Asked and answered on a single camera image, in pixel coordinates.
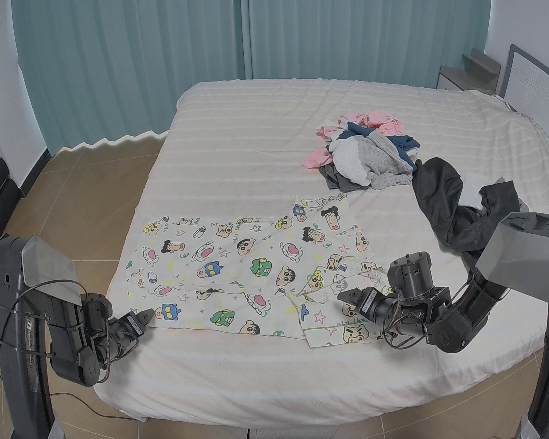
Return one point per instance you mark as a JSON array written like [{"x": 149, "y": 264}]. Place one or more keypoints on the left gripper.
[{"x": 126, "y": 327}]

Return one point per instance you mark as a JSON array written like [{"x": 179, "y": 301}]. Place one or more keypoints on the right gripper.
[{"x": 375, "y": 307}]

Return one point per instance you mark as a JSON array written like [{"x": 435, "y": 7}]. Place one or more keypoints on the white printed pyjama top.
[{"x": 256, "y": 268}]

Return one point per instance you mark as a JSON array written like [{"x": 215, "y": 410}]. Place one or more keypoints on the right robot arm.
[{"x": 466, "y": 309}]

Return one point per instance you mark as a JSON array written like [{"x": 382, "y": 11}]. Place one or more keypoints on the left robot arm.
[{"x": 23, "y": 336}]

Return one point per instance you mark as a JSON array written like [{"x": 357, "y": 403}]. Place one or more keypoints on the pile of clothes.
[{"x": 370, "y": 158}]

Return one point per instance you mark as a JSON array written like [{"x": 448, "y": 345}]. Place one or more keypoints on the black garment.
[{"x": 439, "y": 204}]

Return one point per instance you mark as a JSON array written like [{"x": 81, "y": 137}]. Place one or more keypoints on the white garment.
[{"x": 476, "y": 190}]

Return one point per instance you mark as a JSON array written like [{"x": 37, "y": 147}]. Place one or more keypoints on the bed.
[{"x": 256, "y": 153}]

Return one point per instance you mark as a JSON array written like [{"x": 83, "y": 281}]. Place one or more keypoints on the grey bedside table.
[{"x": 466, "y": 77}]

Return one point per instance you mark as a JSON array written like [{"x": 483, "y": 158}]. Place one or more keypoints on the blue-green curtain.
[
  {"x": 119, "y": 53},
  {"x": 370, "y": 25}
]

